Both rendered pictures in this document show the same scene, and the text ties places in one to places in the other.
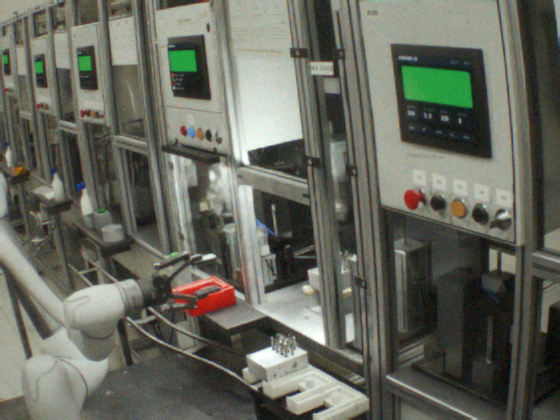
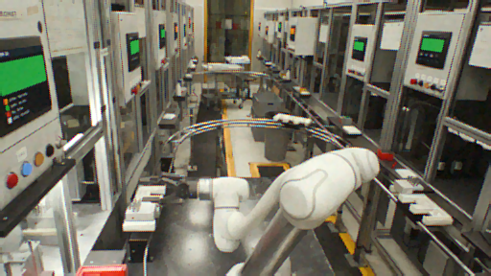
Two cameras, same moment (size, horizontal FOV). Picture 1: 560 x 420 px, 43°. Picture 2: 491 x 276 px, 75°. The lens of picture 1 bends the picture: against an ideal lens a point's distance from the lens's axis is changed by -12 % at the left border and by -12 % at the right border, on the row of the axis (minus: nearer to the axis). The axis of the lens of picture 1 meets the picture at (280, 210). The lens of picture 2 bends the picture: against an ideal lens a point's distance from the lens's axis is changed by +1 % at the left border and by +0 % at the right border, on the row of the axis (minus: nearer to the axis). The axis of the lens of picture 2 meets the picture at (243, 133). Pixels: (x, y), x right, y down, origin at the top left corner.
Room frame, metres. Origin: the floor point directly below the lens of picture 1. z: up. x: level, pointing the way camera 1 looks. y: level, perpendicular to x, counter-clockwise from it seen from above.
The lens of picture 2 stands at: (2.81, 1.02, 1.79)
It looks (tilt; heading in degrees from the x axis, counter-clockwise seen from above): 19 degrees down; 204
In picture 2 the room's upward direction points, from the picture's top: 3 degrees clockwise
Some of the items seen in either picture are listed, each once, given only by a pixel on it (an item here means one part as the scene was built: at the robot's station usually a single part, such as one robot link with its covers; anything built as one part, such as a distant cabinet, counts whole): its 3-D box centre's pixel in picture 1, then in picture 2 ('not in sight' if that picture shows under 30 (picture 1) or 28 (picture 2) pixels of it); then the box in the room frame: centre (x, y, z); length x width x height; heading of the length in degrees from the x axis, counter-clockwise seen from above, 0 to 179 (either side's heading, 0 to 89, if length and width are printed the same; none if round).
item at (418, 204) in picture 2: not in sight; (416, 207); (0.93, 1.29, 0.84); 0.37 x 0.14 x 0.10; 30
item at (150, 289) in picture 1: (154, 290); (187, 190); (1.83, 0.34, 1.12); 0.09 x 0.07 x 0.08; 120
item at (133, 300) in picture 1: (128, 297); (204, 190); (1.79, 0.40, 1.12); 0.09 x 0.06 x 0.09; 30
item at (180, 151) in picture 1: (189, 150); (37, 187); (2.36, 0.25, 1.37); 0.36 x 0.04 x 0.04; 30
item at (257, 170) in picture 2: not in sight; (274, 179); (-0.52, -0.03, 0.01); 1.00 x 0.55 x 0.01; 30
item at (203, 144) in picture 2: not in sight; (212, 119); (-2.27, -1.92, 0.01); 5.85 x 0.59 x 0.01; 30
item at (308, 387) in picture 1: (304, 397); (147, 210); (1.69, -0.01, 0.84); 0.36 x 0.14 x 0.10; 30
